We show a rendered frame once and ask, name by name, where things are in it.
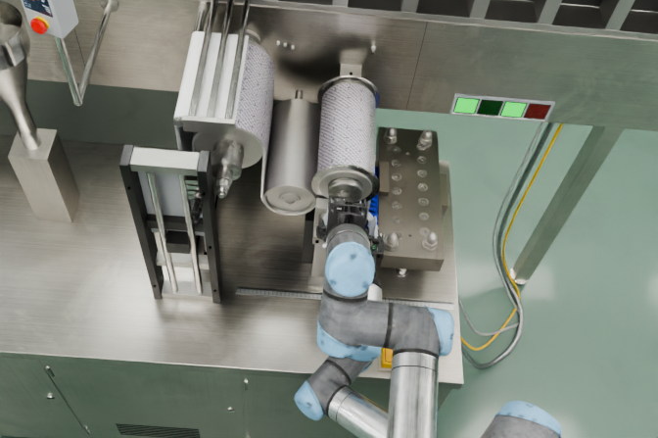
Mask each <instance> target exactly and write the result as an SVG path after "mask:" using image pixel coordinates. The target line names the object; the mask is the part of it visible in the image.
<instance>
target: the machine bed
mask: <svg viewBox="0 0 658 438"><path fill-rule="evenodd" d="M14 139H15V136H14V135H1V134H0V358H7V359H22V360H36V361H50V362H64V363H78V364H93V365H119V366H134V367H147V368H162V369H176V370H190V371H204V372H218V373H233V374H247V375H260V376H275V377H289V378H303V379H309V378H310V377H311V376H312V375H313V374H314V372H315V371H316V370H317V369H318V368H319V367H320V366H321V365H322V364H323V363H324V362H325V360H326V359H327V358H328V357H329V355H327V354H325V353H323V352H322V351H321V350H320V349H319V347H318V345H317V341H316V338H317V327H318V324H317V320H318V318H319V313H320V306H321V301H320V300H307V299H294V298H280V297H266V296H254V295H240V294H235V292H236V286H244V287H256V288H270V289H283V290H297V291H309V292H322V291H323V287H314V286H307V285H308V270H309V264H307V263H302V255H303V243H304V229H305V216H306V214H304V215H300V216H284V215H280V214H277V213H274V212H272V211H271V210H269V209H268V208H267V207H266V205H265V204H264V203H263V201H262V200H261V198H260V191H261V172H262V156H261V158H260V159H259V161H258V162H257V163H255V164H254V165H252V166H250V167H247V168H243V169H242V172H241V175H240V177H239V178H237V179H235V180H232V183H231V185H230V186H229V191H228V192H227V195H226V196H225V197H224V198H219V197H218V195H217V194H216V200H215V213H216V223H217V234H218V244H219V255H220V264H221V275H222V285H223V286H222V293H221V300H220V304H217V303H213V302H212V301H205V300H191V299H177V298H165V297H162V298H161V299H155V298H154V294H153V290H152V286H151V283H150V279H149V275H148V272H147V269H146V265H145V261H144V257H143V254H142V250H141V246H140V242H139V239H138V235H137V231H136V227H135V224H134V220H133V216H132V213H131V210H130V206H129V202H128V199H127V195H126V191H125V187H124V184H123V180H122V176H121V172H120V169H119V161H120V157H121V154H122V150H123V146H124V145H123V144H111V143H99V142H86V141H74V140H63V139H61V142H62V144H63V147H64V150H65V153H66V155H67V158H68V161H69V164H70V168H71V171H72V174H73V177H74V180H75V182H76V185H77V188H78V191H79V194H80V197H79V200H78V204H77V207H76V211H75V214H74V218H73V221H72V223H69V222H56V221H43V220H37V218H36V216H35V214H34V212H33V210H32V208H31V206H30V204H29V202H28V200H27V198H26V196H25V194H24V190H23V188H22V186H21V184H20V182H19V180H18V178H17V175H16V173H15V171H14V169H13V167H12V165H11V163H10V160H9V158H8V155H9V152H10V150H11V147H12V144H13V142H14ZM439 162H440V173H443V174H446V182H447V198H448V207H447V210H446V214H445V217H444V219H443V234H444V251H445V260H444V262H443V265H442V267H441V270H440V271H429V270H417V269H410V270H409V272H408V274H407V275H406V276H400V275H398V274H397V273H396V269H395V268H377V270H376V277H375V278H377V279H379V280H380V282H381V289H382V297H390V298H403V299H416V300H429V301H443V302H453V307H454V310H443V311H448V312H449V313H451V315H452V317H453V321H454V334H453V343H452V347H451V350H450V353H449V354H448V355H447V356H440V357H439V383H438V388H444V389H458V390H459V389H460V388H461V387H462V385H463V369H462V355H461V339H460V324H459V309H458V294H457V279H456V264H455V249H454V234H453V218H452V203H451V189H450V173H449V161H439Z"/></svg>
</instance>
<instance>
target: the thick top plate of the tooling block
mask: <svg viewBox="0 0 658 438"><path fill-rule="evenodd" d="M387 129H388V127H383V126H379V129H378V134H377V138H376V162H377V167H378V171H379V163H380V162H389V195H388V196H381V195H379V192H378V210H377V211H378V220H377V221H378V228H379V234H380V233H384V240H385V238H386V237H387V236H388V235H389V234H390V233H395V234H396V235H397V236H398V240H399V246H398V248H397V249H396V250H395V251H393V252H390V251H387V250H386V249H384V259H383V260H382V263H381V265H380V268H404V269H417V270H429V271H440V270H441V267H442V265H443V262H444V260H445V251H444V234H443V216H442V198H441V181H440V162H439V144H438V132H437V131H432V134H433V135H432V145H431V146H429V147H423V146H421V145H420V144H419V142H418V140H419V138H420V135H421V134H422V133H423V131H424V130H418V129H406V128H396V130H397V142H396V143H394V144H388V143H386V142H385V141H384V139H383V137H384V135H385V132H386V130H387ZM430 232H435V233H436V234H437V236H438V244H437V248H436V249H435V250H433V251H428V250H426V249H424V248H423V246H422V241H423V240H424V238H425V236H427V234H428V233H430Z"/></svg>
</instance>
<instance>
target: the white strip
mask: <svg viewBox="0 0 658 438"><path fill-rule="evenodd" d="M207 11H208V5H207V4H205V3H201V4H200V5H199V9H198V13H197V18H196V21H195V26H194V30H193V33H192V37H191V42H190V47H189V51H188V56H187V60H186V65H185V69H184V74H183V77H182V82H181V87H180V91H179V96H178V100H177V105H176V109H175V114H174V118H173V119H174V121H173V124H174V126H175V132H176V139H177V146H178V151H184V152H193V149H192V141H193V136H194V132H191V131H184V130H183V123H182V117H183V116H186V114H187V110H188V105H189V100H190V95H191V90H192V85H193V81H194V76H195V71H196V67H197V62H198V57H199V53H200V48H201V43H202V38H203V30H204V25H205V20H206V16H207Z"/></svg>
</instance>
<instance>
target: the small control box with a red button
mask: <svg viewBox="0 0 658 438"><path fill-rule="evenodd" d="M22 3H23V8H24V11H25V14H26V17H27V20H28V23H29V25H30V26H31V27H32V29H33V30H34V31H36V32H37V33H40V34H43V33H45V32H47V33H49V34H52V35H54V36H57V37H60V38H65V37H66V36H67V35H68V33H69V32H70V31H71V30H72V29H73V28H74V27H75V26H76V25H77V24H78V18H77V14H76V10H75V7H74V4H73V0H22Z"/></svg>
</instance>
